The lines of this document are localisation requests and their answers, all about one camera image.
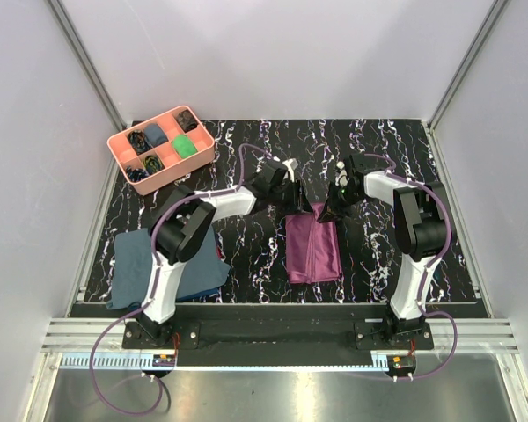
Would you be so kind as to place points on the yellow-black patterned rolled cloth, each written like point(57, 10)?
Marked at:
point(153, 164)

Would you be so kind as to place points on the pink divided organizer tray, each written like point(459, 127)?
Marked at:
point(175, 167)

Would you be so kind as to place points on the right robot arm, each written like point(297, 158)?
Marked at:
point(423, 230)

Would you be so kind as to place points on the dark patterned rolled cloth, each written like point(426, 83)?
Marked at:
point(186, 120)

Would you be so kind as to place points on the grey-blue folded cloth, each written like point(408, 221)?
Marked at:
point(203, 275)

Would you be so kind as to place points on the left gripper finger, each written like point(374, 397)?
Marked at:
point(289, 201)
point(300, 202)

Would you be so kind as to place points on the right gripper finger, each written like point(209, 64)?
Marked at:
point(335, 200)
point(329, 213)

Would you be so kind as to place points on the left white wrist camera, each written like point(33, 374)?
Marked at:
point(291, 164)

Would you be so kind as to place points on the blue rolled cloth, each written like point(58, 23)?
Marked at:
point(155, 135)

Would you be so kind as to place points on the black patterned rolled cloth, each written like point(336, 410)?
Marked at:
point(137, 140)

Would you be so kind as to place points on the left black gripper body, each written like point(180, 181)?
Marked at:
point(275, 194)

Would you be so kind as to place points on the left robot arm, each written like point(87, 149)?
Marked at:
point(183, 222)

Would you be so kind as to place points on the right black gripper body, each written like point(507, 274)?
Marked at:
point(349, 200)

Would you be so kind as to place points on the purple satin napkin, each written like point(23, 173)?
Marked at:
point(312, 249)

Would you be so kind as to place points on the blue-black patterned rolled cloth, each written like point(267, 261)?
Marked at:
point(136, 175)

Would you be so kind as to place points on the green rolled cloth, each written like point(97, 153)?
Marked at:
point(184, 146)

